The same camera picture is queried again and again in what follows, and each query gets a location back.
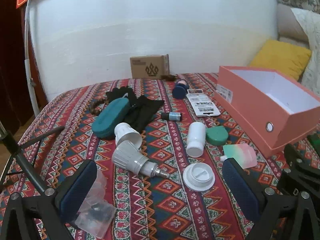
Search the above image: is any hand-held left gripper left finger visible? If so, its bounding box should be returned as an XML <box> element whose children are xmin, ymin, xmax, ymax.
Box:
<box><xmin>0</xmin><ymin>159</ymin><xmax>98</xmax><ymax>240</ymax></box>

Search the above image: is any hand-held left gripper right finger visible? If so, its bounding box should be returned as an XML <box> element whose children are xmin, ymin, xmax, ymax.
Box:
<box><xmin>222</xmin><ymin>158</ymin><xmax>320</xmax><ymax>240</ymax></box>

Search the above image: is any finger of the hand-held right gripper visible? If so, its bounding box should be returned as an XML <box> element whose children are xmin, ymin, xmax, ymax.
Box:
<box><xmin>284</xmin><ymin>143</ymin><xmax>320</xmax><ymax>180</ymax></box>
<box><xmin>276</xmin><ymin>167</ymin><xmax>304</xmax><ymax>196</ymax></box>

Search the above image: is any orange cardboard box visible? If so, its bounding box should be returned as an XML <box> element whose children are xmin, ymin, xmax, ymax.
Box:
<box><xmin>214</xmin><ymin>66</ymin><xmax>320</xmax><ymax>158</ymax></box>

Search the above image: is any small dark bottle blue label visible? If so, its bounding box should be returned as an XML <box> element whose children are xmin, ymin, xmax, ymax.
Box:
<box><xmin>161</xmin><ymin>112</ymin><xmax>182</xmax><ymax>121</ymax></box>

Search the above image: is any black glove with green pattern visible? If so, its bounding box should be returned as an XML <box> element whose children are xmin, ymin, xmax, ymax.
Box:
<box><xmin>124</xmin><ymin>95</ymin><xmax>165</xmax><ymax>132</ymax></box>

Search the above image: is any clear plastic bag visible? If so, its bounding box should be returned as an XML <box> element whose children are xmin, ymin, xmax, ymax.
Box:
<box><xmin>75</xmin><ymin>169</ymin><xmax>117</xmax><ymax>239</ymax></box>

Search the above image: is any pastel gradient spout pouch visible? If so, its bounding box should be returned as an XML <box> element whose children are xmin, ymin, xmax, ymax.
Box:
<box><xmin>219</xmin><ymin>144</ymin><xmax>258</xmax><ymax>169</ymax></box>

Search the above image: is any white round lid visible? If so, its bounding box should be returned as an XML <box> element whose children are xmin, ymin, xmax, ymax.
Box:
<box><xmin>183</xmin><ymin>163</ymin><xmax>215</xmax><ymax>192</ymax></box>

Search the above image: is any green plastic case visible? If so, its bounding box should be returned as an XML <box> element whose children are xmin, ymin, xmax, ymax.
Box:
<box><xmin>205</xmin><ymin>126</ymin><xmax>228</xmax><ymax>145</ymax></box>

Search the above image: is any grey led bulb base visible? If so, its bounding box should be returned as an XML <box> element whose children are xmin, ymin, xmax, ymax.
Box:
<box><xmin>112</xmin><ymin>140</ymin><xmax>173</xmax><ymax>179</ymax></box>

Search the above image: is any white plastic bottle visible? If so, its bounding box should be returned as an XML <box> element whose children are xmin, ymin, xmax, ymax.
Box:
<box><xmin>186</xmin><ymin>122</ymin><xmax>207</xmax><ymax>157</ymax></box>

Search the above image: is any white plastic cup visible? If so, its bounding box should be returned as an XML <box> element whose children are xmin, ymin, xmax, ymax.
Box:
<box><xmin>114</xmin><ymin>122</ymin><xmax>142</xmax><ymax>148</ymax></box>

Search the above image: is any teal glasses case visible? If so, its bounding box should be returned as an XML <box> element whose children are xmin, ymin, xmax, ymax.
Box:
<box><xmin>92</xmin><ymin>98</ymin><xmax>130</xmax><ymax>138</ymax></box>

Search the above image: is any patterned red tablecloth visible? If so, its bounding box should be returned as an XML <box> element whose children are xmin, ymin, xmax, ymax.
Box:
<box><xmin>0</xmin><ymin>72</ymin><xmax>320</xmax><ymax>240</ymax></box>

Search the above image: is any large white barcode card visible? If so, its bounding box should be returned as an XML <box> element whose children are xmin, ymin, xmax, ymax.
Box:
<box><xmin>187</xmin><ymin>94</ymin><xmax>220</xmax><ymax>117</ymax></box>

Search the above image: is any yellow pillow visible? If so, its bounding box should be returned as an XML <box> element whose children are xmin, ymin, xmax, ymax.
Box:
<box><xmin>249</xmin><ymin>39</ymin><xmax>312</xmax><ymax>80</ymax></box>

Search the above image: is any black glove with white logo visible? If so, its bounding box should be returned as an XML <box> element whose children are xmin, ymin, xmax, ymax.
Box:
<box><xmin>106</xmin><ymin>87</ymin><xmax>137</xmax><ymax>106</ymax></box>

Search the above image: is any navy blue small jar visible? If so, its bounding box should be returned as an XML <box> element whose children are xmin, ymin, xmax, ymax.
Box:
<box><xmin>172</xmin><ymin>79</ymin><xmax>188</xmax><ymax>98</ymax></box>

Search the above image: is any cream floral cloth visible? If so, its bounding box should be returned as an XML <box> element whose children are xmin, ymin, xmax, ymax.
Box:
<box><xmin>291</xmin><ymin>7</ymin><xmax>320</xmax><ymax>98</ymax></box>

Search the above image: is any beige pillow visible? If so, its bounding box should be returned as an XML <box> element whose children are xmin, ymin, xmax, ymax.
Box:
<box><xmin>276</xmin><ymin>4</ymin><xmax>312</xmax><ymax>48</ymax></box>

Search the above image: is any brown cardboard box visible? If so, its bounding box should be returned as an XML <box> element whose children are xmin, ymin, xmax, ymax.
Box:
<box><xmin>130</xmin><ymin>54</ymin><xmax>171</xmax><ymax>79</ymax></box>

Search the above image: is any white pipe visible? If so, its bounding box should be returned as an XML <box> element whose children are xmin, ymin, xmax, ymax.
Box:
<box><xmin>24</xmin><ymin>0</ymin><xmax>41</xmax><ymax>116</ymax></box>

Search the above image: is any wooden bead bracelet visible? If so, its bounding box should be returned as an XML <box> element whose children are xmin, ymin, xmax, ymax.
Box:
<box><xmin>86</xmin><ymin>97</ymin><xmax>109</xmax><ymax>117</ymax></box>

